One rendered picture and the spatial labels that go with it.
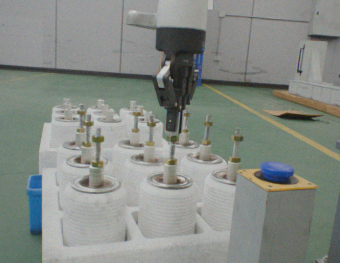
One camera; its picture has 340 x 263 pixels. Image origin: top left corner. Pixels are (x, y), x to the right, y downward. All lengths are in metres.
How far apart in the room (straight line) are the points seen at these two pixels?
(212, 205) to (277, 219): 0.20
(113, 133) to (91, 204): 0.55
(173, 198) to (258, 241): 0.16
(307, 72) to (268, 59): 2.21
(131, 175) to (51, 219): 0.16
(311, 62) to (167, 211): 4.69
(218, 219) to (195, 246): 0.08
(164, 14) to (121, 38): 6.45
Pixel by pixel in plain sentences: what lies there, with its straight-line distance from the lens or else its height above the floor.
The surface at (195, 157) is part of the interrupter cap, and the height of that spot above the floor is 0.25.
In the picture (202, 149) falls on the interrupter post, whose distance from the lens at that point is 0.73.
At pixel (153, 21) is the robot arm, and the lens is 0.56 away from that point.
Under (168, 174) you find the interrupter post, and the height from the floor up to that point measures 0.27.
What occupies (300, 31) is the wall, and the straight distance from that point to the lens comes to 7.51.
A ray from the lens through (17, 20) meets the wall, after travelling 7.38.
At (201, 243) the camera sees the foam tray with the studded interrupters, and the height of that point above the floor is 0.18.
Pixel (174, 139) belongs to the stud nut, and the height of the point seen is 0.32.
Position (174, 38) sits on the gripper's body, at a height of 0.48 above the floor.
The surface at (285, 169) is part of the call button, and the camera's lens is 0.45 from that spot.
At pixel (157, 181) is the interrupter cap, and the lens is 0.58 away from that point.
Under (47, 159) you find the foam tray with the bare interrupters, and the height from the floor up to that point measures 0.15.
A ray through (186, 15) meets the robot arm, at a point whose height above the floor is 0.51.
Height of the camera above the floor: 0.45
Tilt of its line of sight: 12 degrees down
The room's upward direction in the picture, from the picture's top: 4 degrees clockwise
